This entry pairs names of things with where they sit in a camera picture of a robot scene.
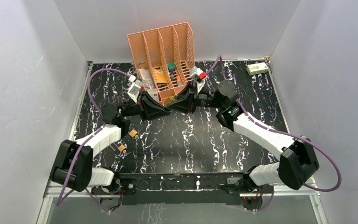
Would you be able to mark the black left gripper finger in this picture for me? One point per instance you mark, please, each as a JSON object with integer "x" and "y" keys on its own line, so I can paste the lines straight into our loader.
{"x": 152, "y": 113}
{"x": 148, "y": 104}

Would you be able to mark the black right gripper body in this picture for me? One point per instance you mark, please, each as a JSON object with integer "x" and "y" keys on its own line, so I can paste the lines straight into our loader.
{"x": 208, "y": 101}

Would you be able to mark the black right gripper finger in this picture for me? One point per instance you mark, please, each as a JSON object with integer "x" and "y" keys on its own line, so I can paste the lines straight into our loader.
{"x": 189, "y": 92}
{"x": 185, "y": 106}

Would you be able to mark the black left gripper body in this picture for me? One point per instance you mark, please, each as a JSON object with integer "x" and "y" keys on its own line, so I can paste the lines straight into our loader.
{"x": 143, "y": 105}

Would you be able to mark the large brass padlock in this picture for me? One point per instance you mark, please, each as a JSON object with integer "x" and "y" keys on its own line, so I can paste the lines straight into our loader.
{"x": 170, "y": 100}

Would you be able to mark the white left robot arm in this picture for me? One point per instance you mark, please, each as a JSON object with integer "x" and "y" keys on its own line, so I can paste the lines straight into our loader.
{"x": 73, "y": 165}

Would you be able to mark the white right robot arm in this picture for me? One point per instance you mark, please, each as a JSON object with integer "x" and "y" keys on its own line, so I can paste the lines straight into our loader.
{"x": 297, "y": 160}

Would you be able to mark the grey-green small box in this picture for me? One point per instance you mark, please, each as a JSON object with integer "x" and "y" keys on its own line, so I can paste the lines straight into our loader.
{"x": 154, "y": 94}

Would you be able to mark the white paper sheet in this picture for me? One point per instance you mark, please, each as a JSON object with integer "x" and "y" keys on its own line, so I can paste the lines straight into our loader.
{"x": 146, "y": 78}

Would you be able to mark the brass padlock upper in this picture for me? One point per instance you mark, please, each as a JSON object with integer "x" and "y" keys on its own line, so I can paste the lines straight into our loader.
{"x": 134, "y": 134}

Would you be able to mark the yellow envelope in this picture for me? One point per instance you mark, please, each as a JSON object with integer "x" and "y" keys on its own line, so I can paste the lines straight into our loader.
{"x": 159, "y": 76}

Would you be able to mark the green teal box in organizer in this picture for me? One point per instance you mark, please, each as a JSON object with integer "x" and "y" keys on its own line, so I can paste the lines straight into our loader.
{"x": 171, "y": 67}

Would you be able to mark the brass padlock lower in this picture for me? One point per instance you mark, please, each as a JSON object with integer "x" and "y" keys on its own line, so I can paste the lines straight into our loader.
{"x": 122, "y": 149}

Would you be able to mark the orange plastic file organizer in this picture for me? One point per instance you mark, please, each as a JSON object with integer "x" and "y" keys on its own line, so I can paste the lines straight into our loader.
{"x": 155, "y": 48}

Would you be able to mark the white green small box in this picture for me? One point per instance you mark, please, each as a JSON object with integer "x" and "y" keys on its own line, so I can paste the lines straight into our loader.
{"x": 257, "y": 68}

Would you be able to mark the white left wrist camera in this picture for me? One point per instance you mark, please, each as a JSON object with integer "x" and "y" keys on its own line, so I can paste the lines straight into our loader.
{"x": 134, "y": 90}

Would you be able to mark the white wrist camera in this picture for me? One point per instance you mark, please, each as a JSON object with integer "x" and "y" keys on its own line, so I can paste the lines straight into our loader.
{"x": 134, "y": 90}
{"x": 199, "y": 76}

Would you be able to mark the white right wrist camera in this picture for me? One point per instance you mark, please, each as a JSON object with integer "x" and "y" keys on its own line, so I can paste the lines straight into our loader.
{"x": 199, "y": 76}

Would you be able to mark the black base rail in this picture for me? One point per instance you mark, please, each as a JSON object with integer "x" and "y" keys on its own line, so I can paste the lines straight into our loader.
{"x": 229, "y": 188}

